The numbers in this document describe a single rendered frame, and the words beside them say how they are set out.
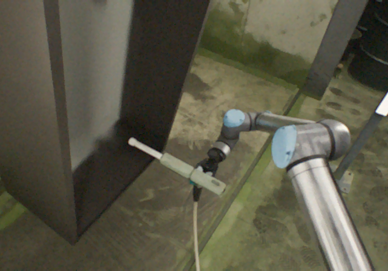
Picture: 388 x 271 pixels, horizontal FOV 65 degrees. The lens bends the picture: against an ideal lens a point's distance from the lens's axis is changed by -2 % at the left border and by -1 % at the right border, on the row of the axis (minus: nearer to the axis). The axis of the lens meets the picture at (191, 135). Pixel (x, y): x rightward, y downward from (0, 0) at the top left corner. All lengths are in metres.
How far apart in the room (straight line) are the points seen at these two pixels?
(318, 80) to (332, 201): 2.06
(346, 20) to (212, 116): 1.19
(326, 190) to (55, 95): 0.65
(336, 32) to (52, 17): 2.33
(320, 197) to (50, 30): 0.68
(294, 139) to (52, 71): 0.61
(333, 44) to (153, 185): 1.73
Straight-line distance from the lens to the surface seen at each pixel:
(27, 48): 0.57
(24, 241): 1.85
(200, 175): 1.29
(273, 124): 1.28
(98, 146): 1.49
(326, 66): 2.75
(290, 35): 2.73
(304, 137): 0.88
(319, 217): 0.82
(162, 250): 1.69
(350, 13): 2.58
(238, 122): 1.39
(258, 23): 2.78
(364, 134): 2.01
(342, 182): 2.28
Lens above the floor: 1.59
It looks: 45 degrees down
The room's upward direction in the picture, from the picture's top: 6 degrees clockwise
